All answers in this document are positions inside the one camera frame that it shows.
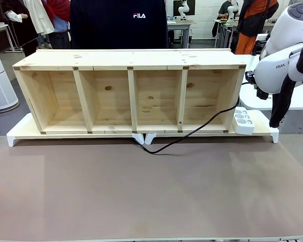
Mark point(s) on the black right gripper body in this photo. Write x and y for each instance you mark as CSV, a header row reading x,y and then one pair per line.
x,y
263,94

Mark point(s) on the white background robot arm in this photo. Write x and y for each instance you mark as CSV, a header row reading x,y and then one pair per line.
x,y
231,10
183,8

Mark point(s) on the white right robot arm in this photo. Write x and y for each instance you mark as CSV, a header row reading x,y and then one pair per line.
x,y
282,50

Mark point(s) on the white wood-topped riser stand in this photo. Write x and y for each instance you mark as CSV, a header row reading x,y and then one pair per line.
x,y
22,128
263,126

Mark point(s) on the white power strip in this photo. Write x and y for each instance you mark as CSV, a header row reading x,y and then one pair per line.
x,y
243,122

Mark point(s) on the grey workbench with legs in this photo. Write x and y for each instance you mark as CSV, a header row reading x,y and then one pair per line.
x,y
223,30

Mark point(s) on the person in orange and black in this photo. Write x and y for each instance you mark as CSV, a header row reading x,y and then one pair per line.
x,y
252,20

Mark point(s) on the seated person in green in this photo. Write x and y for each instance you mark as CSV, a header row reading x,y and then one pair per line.
x,y
225,8

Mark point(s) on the grey background desk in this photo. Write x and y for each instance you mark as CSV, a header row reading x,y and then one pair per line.
x,y
181,24

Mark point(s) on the pine wood four-bay shelf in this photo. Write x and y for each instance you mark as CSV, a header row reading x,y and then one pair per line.
x,y
141,59

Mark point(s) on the person in navy Fila shirt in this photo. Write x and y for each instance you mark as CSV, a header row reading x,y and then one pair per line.
x,y
118,27

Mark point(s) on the person in blue shirt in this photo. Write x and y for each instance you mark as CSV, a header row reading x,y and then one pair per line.
x,y
61,32

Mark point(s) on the red garment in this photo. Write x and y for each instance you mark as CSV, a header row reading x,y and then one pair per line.
x,y
58,10

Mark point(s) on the white lab coat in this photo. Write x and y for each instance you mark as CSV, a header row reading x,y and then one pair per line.
x,y
41,17

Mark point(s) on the black garment on mannequin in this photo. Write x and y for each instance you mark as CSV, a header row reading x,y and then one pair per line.
x,y
22,27

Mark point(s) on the white cylindrical air purifier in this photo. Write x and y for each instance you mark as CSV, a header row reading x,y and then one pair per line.
x,y
0,80

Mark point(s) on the light wood background desk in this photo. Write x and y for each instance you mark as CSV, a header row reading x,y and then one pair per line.
x,y
0,26

